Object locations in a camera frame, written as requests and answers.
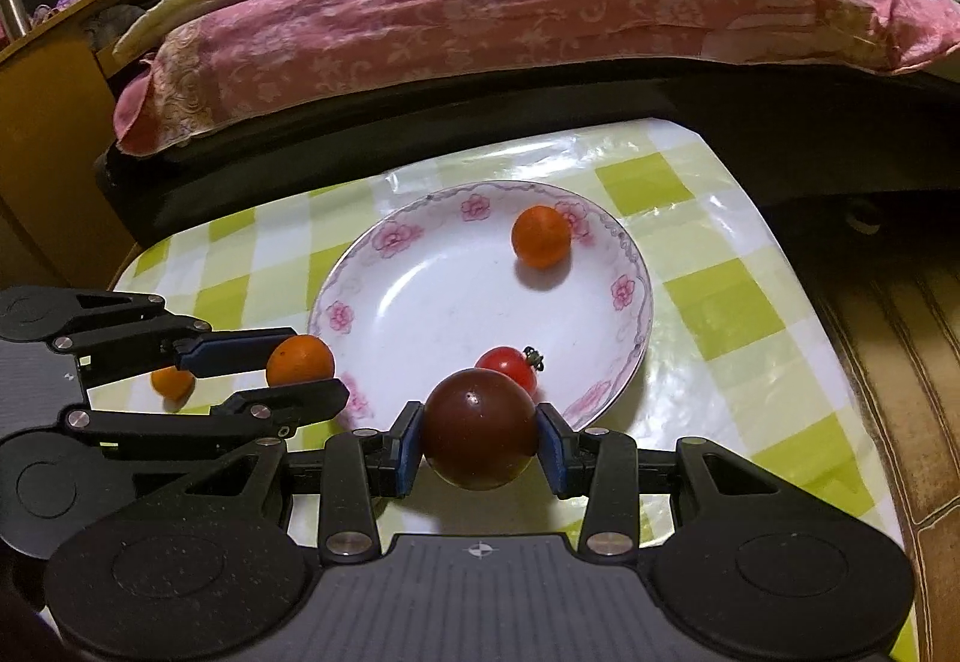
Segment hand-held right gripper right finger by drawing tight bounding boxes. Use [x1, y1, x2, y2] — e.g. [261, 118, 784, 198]
[534, 403, 785, 556]

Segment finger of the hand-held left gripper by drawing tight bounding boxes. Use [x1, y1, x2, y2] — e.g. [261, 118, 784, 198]
[51, 289, 301, 384]
[64, 377, 351, 476]

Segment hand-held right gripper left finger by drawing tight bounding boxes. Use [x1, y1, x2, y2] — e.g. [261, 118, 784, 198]
[174, 401, 428, 554]

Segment orange kumquat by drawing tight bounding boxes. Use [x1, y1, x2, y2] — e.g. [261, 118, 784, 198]
[266, 334, 336, 389]

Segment dark red round tomato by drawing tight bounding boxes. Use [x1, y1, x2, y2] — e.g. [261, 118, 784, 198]
[422, 368, 539, 491]

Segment white floral plate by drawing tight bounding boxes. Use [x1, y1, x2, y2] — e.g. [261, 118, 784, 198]
[307, 180, 653, 438]

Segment orange tomato on table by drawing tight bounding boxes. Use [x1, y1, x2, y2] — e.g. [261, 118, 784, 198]
[150, 366, 196, 402]

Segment red cherry tomato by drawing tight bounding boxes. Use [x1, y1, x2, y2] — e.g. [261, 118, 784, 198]
[475, 345, 545, 401]

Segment green checkered tablecloth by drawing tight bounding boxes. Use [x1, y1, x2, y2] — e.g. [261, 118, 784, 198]
[112, 118, 920, 662]

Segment orange tomato in plate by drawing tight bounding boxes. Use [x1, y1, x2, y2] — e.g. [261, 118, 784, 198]
[511, 204, 572, 269]

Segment wooden cabinet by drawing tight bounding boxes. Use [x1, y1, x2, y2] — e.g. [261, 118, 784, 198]
[0, 0, 218, 292]

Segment pink floral quilt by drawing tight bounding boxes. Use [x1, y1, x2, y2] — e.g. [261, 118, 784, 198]
[112, 0, 960, 157]

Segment dark bed frame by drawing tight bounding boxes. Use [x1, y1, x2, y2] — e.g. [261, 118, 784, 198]
[94, 43, 960, 243]

